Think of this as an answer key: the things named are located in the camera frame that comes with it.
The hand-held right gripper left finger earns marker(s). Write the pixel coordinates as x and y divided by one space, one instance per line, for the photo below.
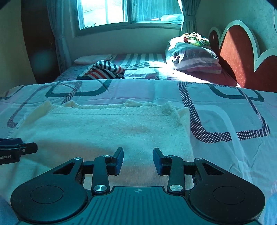
119 161

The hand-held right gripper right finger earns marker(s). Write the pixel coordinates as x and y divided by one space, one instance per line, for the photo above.
157 161

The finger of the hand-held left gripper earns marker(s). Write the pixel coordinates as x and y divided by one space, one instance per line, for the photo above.
10 141
27 148

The white knit sweater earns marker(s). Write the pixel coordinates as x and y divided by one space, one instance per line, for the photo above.
108 129

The square patterned bedsheet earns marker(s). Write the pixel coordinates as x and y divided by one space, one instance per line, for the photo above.
216 119

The light folded cloth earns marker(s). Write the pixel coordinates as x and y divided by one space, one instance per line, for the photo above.
145 74

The black white red striped cloth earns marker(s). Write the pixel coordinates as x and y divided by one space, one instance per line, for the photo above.
103 70

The dark wooden wardrobe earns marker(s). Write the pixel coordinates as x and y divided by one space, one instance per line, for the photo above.
36 43

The pink striped pillow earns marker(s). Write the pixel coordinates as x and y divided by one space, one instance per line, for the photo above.
199 68

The striped bedsheet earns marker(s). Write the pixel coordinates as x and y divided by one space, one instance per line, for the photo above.
140 59

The pink folded cloth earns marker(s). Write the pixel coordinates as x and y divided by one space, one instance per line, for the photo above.
90 59

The grey curtain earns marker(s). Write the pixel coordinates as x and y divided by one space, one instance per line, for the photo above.
58 36
189 19

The colourful crumpled cloth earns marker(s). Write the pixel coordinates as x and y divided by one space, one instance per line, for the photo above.
195 40

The red headboard with white edge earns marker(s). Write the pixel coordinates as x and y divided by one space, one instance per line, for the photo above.
238 54

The white plastic bag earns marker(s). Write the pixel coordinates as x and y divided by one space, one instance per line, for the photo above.
171 17

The window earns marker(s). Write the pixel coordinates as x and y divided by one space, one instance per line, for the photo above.
129 13

